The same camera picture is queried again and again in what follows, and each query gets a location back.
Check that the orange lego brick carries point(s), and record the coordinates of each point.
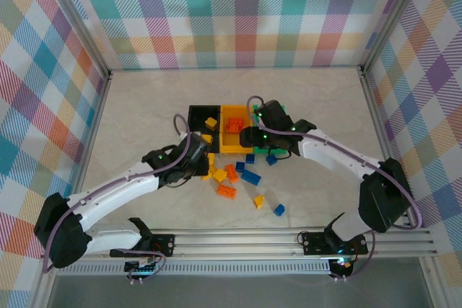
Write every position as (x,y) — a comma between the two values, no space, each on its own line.
(241,122)
(226,191)
(231,128)
(231,172)

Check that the pale yellow lego brick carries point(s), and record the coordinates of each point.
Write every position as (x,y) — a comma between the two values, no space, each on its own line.
(206,138)

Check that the long blue lego brick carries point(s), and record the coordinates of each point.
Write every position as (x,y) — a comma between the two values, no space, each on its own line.
(250,177)

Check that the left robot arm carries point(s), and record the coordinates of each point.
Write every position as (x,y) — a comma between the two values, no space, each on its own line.
(115,189)

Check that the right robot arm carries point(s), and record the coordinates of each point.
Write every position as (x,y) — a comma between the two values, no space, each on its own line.
(382,196)

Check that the green plastic bin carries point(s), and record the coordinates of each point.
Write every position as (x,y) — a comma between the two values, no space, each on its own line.
(260,150)

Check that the yellow plastic bin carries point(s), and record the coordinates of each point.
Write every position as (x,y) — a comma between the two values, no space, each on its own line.
(231,145)

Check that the black plastic bin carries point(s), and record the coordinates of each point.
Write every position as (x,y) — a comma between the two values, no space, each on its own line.
(198,117)

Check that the yellow lego wedge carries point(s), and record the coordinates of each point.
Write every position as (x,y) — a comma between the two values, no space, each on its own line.
(258,201)

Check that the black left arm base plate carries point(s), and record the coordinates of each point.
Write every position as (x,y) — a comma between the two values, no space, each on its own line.
(164,245)

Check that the wide aluminium mounting rail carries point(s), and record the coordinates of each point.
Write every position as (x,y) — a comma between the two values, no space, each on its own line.
(234,245)

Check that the aluminium side rail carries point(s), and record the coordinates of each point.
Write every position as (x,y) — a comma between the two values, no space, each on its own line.
(97,113)
(377,113)

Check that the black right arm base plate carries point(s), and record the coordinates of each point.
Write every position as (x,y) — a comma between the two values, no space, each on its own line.
(314,243)

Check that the aluminium frame post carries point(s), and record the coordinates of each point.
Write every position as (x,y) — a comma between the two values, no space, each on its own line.
(77,23)
(393,16)

